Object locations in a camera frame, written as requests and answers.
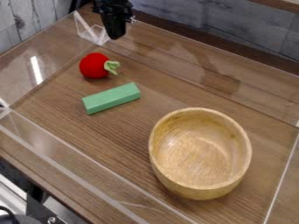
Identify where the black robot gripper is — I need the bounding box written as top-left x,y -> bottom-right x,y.
92,0 -> 135,40

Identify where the red plush fruit green leaf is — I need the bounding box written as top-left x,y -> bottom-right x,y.
79,52 -> 120,79

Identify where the green rectangular block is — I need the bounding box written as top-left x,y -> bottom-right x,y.
81,82 -> 140,115

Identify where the wooden bowl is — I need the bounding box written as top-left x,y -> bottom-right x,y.
148,108 -> 252,200

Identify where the clear acrylic tray enclosure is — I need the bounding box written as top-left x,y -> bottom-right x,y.
0,17 -> 299,224

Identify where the black metal bracket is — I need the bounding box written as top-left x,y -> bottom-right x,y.
25,195 -> 68,224

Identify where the black cable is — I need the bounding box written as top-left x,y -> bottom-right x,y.
0,205 -> 21,224

